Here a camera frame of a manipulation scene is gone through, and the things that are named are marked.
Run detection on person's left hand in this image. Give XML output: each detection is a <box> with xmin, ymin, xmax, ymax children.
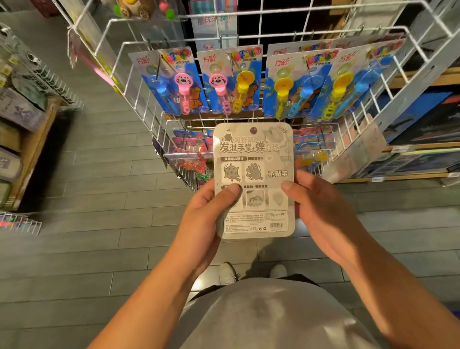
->
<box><xmin>172</xmin><ymin>180</ymin><xmax>244</xmax><ymax>280</ymax></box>

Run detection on person's right hand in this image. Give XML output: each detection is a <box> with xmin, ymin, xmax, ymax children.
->
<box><xmin>280</xmin><ymin>170</ymin><xmax>369</xmax><ymax>266</ymax></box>

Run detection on pile of small toy packets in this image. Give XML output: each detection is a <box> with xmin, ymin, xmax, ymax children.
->
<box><xmin>164</xmin><ymin>124</ymin><xmax>335</xmax><ymax>191</ymax></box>

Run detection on grey backed sticky toy packet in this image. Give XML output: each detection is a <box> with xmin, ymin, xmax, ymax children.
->
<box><xmin>213</xmin><ymin>121</ymin><xmax>296</xmax><ymax>240</ymax></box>

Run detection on bubble wand cards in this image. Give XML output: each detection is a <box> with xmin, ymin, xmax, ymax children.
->
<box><xmin>262</xmin><ymin>36</ymin><xmax>407</xmax><ymax>122</ymax></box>

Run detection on blue and pink bubble wand card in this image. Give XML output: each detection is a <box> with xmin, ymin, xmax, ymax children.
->
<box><xmin>129</xmin><ymin>47</ymin><xmax>198</xmax><ymax>116</ymax></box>

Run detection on pink and yellow bubble wand card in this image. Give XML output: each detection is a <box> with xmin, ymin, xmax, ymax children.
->
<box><xmin>197</xmin><ymin>45</ymin><xmax>265</xmax><ymax>116</ymax></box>

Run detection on brown monkey toy packet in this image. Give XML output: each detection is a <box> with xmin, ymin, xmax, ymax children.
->
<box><xmin>101</xmin><ymin>0</ymin><xmax>177</xmax><ymax>21</ymax></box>

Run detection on person's left forearm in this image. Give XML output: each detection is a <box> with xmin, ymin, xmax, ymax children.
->
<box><xmin>90</xmin><ymin>262</ymin><xmax>217</xmax><ymax>349</ymax></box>

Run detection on person's black trousers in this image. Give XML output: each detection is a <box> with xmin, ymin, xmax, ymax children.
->
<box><xmin>190</xmin><ymin>273</ymin><xmax>321</xmax><ymax>297</ymax></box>

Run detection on person's grey clothing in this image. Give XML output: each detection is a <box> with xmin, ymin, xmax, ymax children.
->
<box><xmin>169</xmin><ymin>279</ymin><xmax>382</xmax><ymax>349</ymax></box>

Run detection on clear plastic label holder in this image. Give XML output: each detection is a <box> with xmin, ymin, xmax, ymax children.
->
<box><xmin>320</xmin><ymin>122</ymin><xmax>387</xmax><ymax>184</ymax></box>

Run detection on wooden shelf unit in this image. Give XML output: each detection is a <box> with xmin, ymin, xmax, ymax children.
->
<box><xmin>338</xmin><ymin>65</ymin><xmax>460</xmax><ymax>184</ymax></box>

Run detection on wooden goods shelf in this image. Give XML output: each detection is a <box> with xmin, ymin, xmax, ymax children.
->
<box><xmin>0</xmin><ymin>97</ymin><xmax>62</xmax><ymax>211</ymax></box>

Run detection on pink hanging packet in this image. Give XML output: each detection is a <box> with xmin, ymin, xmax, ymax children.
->
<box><xmin>68</xmin><ymin>29</ymin><xmax>119</xmax><ymax>91</ymax></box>

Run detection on wooden shelf with pouches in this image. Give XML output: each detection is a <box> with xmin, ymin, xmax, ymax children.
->
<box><xmin>0</xmin><ymin>50</ymin><xmax>47</xmax><ymax>206</ymax></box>

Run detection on white wire display rack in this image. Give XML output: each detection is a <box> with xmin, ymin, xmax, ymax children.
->
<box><xmin>50</xmin><ymin>0</ymin><xmax>460</xmax><ymax>194</ymax></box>

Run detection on white wire side rack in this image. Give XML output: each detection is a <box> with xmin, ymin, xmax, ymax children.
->
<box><xmin>0</xmin><ymin>22</ymin><xmax>83</xmax><ymax>112</ymax></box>

